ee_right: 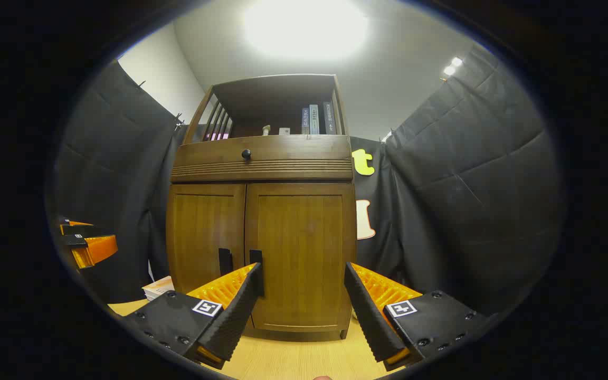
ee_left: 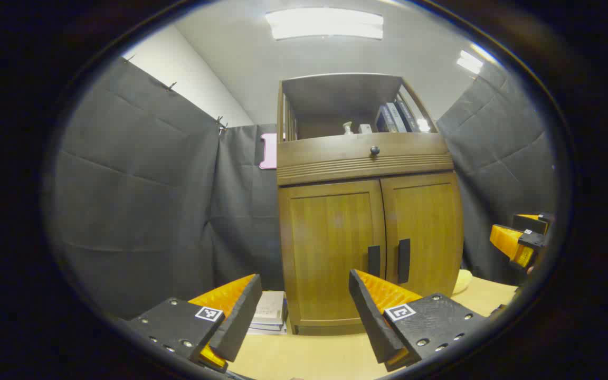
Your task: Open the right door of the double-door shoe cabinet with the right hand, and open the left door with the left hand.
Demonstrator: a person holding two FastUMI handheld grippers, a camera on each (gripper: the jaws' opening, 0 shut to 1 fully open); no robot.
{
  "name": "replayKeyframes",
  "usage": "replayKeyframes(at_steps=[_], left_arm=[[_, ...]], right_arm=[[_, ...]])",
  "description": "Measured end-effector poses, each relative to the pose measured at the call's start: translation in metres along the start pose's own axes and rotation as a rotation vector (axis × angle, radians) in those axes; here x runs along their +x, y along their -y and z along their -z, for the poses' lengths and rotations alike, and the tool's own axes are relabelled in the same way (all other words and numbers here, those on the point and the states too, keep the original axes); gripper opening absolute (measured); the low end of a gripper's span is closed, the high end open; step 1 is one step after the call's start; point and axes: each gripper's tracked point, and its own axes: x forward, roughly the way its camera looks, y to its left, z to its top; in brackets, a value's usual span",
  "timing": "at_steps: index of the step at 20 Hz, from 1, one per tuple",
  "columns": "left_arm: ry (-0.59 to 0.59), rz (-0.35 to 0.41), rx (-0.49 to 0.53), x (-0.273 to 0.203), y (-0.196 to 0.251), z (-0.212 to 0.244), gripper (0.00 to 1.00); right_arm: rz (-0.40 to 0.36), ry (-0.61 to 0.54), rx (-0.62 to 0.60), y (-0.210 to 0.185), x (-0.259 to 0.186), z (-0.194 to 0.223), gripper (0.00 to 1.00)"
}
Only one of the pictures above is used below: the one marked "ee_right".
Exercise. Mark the wooden shoe cabinet door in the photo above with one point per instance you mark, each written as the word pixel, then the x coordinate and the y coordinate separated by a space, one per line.
pixel 304 237
pixel 203 227

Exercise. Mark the black backdrop cloth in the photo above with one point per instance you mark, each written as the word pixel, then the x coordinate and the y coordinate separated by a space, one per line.
pixel 467 158

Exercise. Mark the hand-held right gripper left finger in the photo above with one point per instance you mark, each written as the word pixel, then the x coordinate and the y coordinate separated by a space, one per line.
pixel 238 311

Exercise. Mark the pale blue upright book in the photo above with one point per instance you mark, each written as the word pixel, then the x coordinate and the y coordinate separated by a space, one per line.
pixel 314 120

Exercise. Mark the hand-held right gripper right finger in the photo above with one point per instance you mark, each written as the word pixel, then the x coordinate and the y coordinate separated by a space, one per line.
pixel 370 316

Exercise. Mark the stack of flat books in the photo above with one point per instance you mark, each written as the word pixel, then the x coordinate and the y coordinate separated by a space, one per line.
pixel 159 287

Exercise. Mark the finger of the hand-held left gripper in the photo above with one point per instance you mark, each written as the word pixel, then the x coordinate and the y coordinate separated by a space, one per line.
pixel 95 249
pixel 78 227

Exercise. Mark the wooden double-door shoe cabinet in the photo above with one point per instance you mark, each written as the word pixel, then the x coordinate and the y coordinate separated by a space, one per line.
pixel 277 89

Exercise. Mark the small ceiling light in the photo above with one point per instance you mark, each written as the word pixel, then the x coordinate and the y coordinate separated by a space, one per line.
pixel 453 66

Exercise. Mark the large ceiling light panel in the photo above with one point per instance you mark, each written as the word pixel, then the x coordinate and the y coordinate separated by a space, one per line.
pixel 304 29

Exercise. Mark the dark upright book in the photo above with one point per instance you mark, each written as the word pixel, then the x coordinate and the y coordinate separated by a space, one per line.
pixel 305 122

